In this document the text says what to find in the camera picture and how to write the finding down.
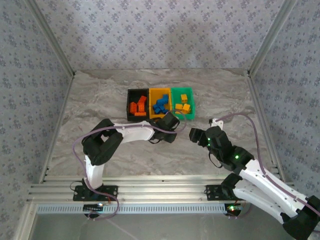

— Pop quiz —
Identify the yellow plastic bin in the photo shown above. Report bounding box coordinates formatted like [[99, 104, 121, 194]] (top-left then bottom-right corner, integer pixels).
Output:
[[148, 87, 174, 120]]

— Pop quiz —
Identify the green plastic bin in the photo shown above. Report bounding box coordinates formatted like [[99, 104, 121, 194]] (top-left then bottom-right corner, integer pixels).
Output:
[[170, 86, 196, 121]]

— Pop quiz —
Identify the black plastic bin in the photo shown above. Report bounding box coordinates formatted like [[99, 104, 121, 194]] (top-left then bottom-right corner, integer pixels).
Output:
[[126, 87, 151, 122]]

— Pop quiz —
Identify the right controller circuit board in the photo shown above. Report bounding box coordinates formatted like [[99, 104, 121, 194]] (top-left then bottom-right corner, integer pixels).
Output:
[[224, 203, 244, 216]]

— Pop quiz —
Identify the controller circuit board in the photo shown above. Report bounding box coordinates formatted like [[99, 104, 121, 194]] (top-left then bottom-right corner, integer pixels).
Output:
[[83, 203, 105, 213], [224, 203, 244, 216]]

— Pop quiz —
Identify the left controller circuit board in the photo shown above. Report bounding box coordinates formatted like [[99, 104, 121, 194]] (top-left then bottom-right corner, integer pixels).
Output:
[[83, 203, 105, 213]]

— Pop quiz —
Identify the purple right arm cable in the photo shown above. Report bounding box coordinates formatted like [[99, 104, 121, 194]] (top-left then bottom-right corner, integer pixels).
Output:
[[217, 112, 320, 217]]

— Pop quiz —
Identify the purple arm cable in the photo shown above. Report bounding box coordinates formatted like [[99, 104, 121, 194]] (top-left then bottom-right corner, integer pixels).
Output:
[[72, 111, 188, 182], [217, 112, 320, 217]]

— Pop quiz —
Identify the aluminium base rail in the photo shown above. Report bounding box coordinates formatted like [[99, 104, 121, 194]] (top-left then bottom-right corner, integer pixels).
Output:
[[26, 174, 300, 204]]

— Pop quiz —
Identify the aluminium table side rail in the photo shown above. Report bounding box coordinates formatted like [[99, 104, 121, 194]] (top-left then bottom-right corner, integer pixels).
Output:
[[246, 69, 287, 182], [38, 72, 76, 181]]

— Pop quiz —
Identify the grey slotted cable duct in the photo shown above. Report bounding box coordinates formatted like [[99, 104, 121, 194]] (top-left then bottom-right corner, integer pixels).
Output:
[[36, 203, 227, 215]]

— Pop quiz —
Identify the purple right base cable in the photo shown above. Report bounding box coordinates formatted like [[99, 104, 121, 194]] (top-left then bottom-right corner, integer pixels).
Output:
[[228, 201, 252, 220]]

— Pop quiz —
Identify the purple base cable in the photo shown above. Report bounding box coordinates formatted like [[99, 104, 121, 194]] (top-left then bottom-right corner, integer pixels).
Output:
[[86, 191, 120, 221], [228, 201, 252, 220]]

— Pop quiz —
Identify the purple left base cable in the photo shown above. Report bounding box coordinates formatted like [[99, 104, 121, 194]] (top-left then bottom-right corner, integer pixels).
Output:
[[86, 191, 120, 221]]

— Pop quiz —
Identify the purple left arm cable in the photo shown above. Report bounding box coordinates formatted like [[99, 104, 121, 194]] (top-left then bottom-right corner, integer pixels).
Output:
[[72, 111, 188, 182]]

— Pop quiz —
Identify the aluminium frame post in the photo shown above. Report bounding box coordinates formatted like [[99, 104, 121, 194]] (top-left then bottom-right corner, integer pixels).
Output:
[[24, 0, 76, 76], [248, 0, 299, 76]]

